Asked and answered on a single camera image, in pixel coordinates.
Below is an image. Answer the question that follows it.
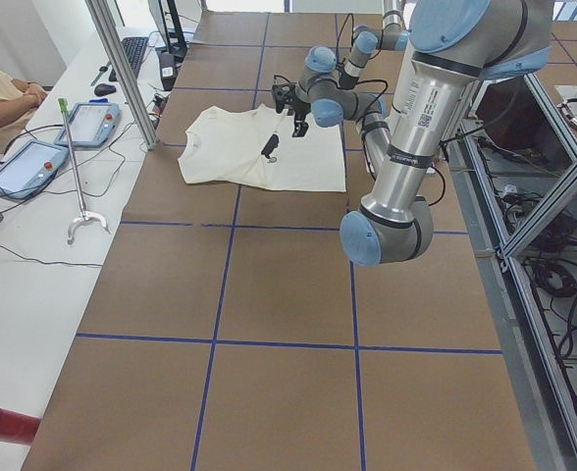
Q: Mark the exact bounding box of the black power adapter box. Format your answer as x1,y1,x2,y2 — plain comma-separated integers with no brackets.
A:
158,52,178,91

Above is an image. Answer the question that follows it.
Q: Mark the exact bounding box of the metal reacher grabber tool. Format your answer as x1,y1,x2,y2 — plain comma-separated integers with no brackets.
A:
58,98,110,245

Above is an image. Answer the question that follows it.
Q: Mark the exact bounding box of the white long-sleeve printed shirt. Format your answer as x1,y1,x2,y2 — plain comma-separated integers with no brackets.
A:
179,105,345,192

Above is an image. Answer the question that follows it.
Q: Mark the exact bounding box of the black monitor stand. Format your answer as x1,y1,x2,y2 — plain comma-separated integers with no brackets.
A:
158,0,188,63

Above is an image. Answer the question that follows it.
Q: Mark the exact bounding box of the black computer mouse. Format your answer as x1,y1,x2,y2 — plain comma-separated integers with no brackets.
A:
93,83,117,97

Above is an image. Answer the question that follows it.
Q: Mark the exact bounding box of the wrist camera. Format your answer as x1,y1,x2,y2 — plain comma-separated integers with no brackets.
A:
272,82,295,114

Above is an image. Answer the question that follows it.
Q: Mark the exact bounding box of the near teach pendant tablet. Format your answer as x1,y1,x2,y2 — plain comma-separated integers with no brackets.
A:
0,139,69,199

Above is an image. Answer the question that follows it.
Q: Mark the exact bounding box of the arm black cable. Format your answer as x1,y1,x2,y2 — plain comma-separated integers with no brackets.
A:
272,12,393,171

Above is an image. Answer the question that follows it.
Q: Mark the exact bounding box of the red cylinder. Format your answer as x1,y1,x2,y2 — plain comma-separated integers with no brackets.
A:
0,408,40,445

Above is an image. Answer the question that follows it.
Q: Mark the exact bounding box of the far teach pendant tablet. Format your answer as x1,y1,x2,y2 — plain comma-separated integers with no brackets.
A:
58,98,121,148

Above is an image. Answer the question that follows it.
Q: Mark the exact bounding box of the teach pendant tablet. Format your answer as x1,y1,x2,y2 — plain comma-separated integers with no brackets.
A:
0,139,69,199
58,98,121,148

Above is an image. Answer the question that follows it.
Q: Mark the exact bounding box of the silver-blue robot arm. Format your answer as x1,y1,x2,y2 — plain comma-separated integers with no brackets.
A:
273,1,409,176
340,1,553,266

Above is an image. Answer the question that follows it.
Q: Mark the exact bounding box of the aluminium frame post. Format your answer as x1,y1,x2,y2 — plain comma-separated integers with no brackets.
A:
85,0,158,150

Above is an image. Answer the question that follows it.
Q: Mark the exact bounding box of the black keyboard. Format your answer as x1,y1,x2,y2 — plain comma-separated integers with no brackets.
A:
121,36,148,77

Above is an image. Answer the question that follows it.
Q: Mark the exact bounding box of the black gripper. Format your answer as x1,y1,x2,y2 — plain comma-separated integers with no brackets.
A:
288,90,310,138

